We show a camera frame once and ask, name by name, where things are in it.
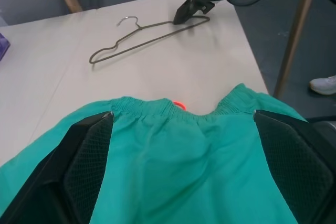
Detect red drawstring loop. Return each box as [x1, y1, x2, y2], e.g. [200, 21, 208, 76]
[173, 100, 188, 111]

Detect green shorts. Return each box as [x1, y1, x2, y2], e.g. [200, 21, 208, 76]
[0, 82, 308, 224]

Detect white sneaker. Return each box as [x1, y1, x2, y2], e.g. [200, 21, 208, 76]
[308, 74, 336, 96]

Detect purple box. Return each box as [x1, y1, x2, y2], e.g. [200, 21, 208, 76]
[0, 33, 12, 61]

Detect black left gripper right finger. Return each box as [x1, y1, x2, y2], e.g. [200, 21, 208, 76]
[252, 109, 336, 224]

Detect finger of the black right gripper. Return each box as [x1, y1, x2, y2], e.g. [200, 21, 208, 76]
[173, 0, 193, 24]
[181, 0, 197, 25]

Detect dark grey rounded object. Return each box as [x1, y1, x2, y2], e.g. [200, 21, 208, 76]
[305, 116, 336, 133]

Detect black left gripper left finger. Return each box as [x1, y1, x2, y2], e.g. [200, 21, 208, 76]
[0, 111, 115, 224]

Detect grey wire hanger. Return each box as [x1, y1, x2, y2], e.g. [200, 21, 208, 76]
[89, 15, 211, 65]

